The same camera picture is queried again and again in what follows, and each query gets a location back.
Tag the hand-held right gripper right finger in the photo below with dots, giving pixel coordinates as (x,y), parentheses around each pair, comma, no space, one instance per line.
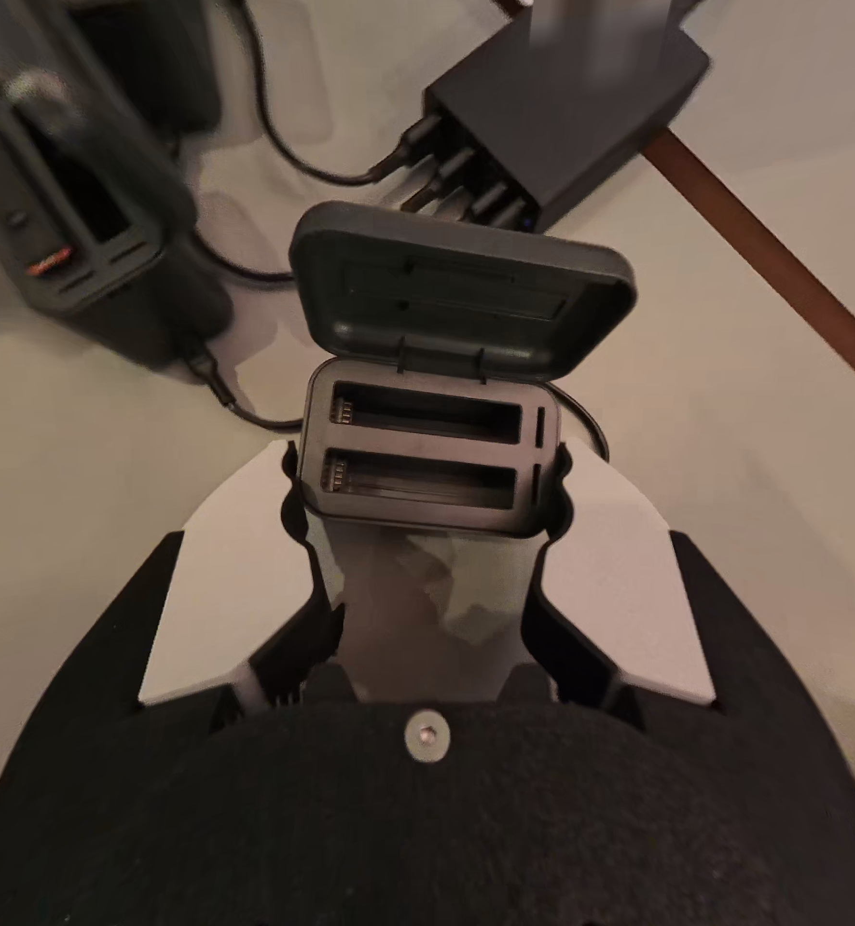
(630,608)

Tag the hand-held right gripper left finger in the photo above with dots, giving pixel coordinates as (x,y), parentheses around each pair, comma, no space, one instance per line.
(218,608)

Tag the red-edged black battery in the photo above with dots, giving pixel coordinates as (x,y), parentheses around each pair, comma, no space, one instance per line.
(51,264)

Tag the black usb hub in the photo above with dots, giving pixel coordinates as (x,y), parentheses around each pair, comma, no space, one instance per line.
(572,102)

